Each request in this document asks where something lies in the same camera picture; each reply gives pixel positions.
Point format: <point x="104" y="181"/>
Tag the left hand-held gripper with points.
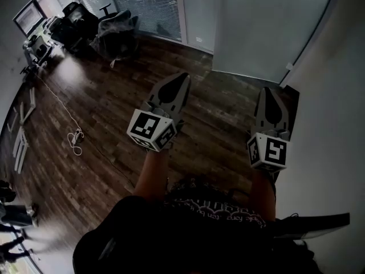
<point x="149" y="130"/>

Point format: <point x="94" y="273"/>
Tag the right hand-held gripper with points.
<point x="269" y="151"/>

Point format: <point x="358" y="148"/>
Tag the frosted glass door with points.
<point x="265" y="30"/>

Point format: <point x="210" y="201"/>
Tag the person's right forearm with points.
<point x="263" y="195"/>

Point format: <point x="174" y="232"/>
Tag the person's left forearm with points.
<point x="149" y="175"/>

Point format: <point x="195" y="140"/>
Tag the grey covered office chair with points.
<point x="117" y="36"/>

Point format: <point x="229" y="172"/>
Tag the fixed frosted glass panel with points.
<point x="199" y="13"/>

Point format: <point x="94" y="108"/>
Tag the white window blinds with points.
<point x="148" y="7"/>

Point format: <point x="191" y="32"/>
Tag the white power strip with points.
<point x="79" y="134"/>

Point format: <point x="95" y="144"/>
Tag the black chair armrest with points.
<point x="105" y="8"/>

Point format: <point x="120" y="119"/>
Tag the black office chair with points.
<point x="75" y="24"/>

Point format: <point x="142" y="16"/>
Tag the white equipment cart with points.
<point x="38" y="48"/>

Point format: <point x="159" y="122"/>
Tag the person's black printed shirt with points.
<point x="182" y="238"/>

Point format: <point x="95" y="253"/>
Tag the dark framed window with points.
<point x="30" y="17"/>

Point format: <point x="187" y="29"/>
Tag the black tripod stand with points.
<point x="14" y="218"/>

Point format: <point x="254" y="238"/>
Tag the white wall switch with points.
<point x="289" y="66"/>

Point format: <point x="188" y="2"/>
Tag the white frame pieces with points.
<point x="21" y="136"/>

